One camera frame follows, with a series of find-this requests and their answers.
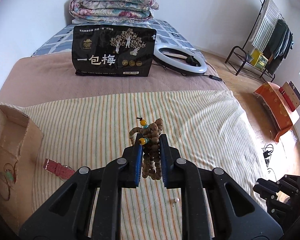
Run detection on red strap wristwatch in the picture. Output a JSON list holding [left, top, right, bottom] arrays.
[[43, 159, 75, 181]]

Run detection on striped hanging towel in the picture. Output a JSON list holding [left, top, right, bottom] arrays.
[[249, 0, 280, 51]]

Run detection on folded floral quilt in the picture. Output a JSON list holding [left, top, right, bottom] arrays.
[[69, 0, 159, 22]]

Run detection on black clothes rack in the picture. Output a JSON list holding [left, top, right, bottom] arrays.
[[225, 0, 288, 81]]

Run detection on blue checkered bed sheet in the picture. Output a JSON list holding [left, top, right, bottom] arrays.
[[33, 19, 205, 59]]

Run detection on white ring light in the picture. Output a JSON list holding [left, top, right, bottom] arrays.
[[154, 43, 207, 76]]

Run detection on red and tan books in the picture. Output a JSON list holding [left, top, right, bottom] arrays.
[[279, 81, 300, 111]]

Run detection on black snack bag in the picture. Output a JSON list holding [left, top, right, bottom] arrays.
[[71, 24, 157, 77]]

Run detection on ring light black cable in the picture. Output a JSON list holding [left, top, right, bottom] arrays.
[[151, 63, 225, 84]]

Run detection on brown wooden bead necklace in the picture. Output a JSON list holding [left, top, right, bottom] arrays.
[[128, 116, 164, 181]]

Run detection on open cardboard box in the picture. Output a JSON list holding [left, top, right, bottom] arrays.
[[0, 105, 43, 233]]

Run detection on brown bed cover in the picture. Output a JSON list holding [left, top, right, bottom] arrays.
[[0, 53, 227, 107]]

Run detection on dark hanging clothes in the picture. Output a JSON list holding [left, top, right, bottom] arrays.
[[263, 19, 294, 76]]

